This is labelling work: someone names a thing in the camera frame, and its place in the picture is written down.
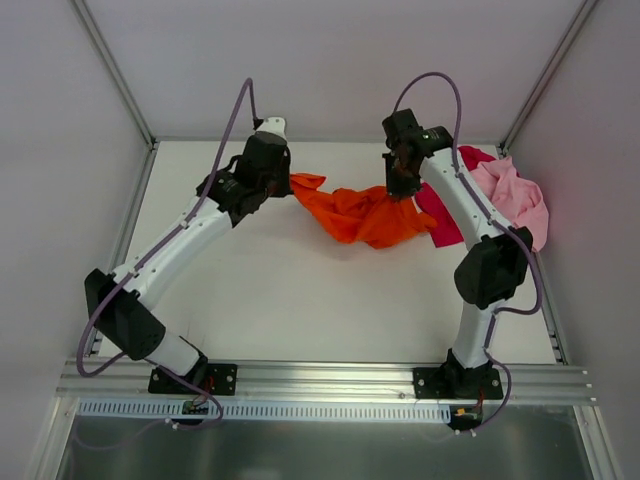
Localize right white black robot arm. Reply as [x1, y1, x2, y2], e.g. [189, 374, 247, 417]
[382, 109, 533, 400]

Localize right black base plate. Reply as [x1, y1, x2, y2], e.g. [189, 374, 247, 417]
[412, 365, 504, 400]

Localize aluminium frame post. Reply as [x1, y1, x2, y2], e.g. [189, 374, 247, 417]
[69, 0, 156, 150]
[497, 0, 600, 156]

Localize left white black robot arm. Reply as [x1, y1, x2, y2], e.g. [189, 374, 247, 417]
[85, 129, 292, 393]

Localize magenta t shirt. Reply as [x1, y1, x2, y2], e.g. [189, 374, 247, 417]
[415, 145, 496, 248]

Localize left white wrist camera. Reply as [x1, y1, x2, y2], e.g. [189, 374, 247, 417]
[254, 116, 287, 145]

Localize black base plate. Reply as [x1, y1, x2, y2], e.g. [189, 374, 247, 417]
[412, 365, 504, 400]
[147, 363, 238, 396]

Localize left aluminium frame post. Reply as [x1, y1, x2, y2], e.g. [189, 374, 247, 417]
[69, 0, 156, 150]

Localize right aluminium frame post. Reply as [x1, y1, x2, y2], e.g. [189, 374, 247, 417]
[497, 0, 600, 156]

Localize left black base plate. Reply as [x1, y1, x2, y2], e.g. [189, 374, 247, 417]
[147, 363, 238, 396]

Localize aluminium mounting rail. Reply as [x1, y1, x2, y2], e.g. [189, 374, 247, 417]
[55, 360, 598, 406]

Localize white slotted cable duct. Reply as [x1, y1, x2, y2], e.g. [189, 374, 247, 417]
[76, 399, 451, 424]

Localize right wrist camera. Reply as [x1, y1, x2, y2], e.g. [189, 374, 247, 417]
[382, 109, 422, 149]

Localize orange t shirt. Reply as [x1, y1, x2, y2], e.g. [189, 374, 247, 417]
[290, 173, 437, 249]

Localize light pink t shirt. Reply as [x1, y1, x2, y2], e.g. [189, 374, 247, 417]
[471, 157, 549, 252]

